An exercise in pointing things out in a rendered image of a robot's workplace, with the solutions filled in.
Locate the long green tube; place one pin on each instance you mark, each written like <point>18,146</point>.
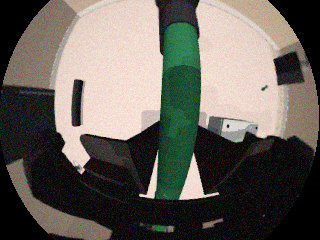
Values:
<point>179,108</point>

